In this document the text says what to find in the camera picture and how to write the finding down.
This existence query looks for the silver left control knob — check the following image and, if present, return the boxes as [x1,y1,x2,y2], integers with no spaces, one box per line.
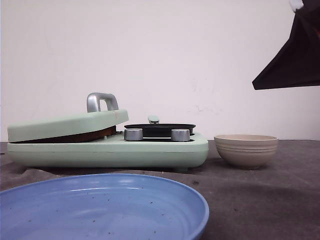
[124,128,143,141]

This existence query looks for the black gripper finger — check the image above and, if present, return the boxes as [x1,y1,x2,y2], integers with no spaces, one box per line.
[252,0,320,90]

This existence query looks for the blue plastic plate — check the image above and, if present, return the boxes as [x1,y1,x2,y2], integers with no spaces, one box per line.
[0,173,210,240]

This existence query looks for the silver right control knob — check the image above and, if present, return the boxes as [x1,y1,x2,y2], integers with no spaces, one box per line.
[171,128,190,142]

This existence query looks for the mint green sandwich maker lid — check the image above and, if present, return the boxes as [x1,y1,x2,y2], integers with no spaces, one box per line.
[7,92,129,143]

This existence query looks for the cream ribbed bowl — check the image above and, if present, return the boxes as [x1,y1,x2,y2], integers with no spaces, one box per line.
[214,134,279,169]

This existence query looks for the black round frying pan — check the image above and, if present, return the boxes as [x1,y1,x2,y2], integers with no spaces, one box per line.
[124,115,196,138]

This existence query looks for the silver control knob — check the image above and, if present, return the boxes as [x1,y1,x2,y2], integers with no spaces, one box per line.
[171,128,190,142]
[124,128,143,141]

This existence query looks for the mint green breakfast maker base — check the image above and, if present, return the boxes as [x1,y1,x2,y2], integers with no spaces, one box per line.
[7,133,209,168]

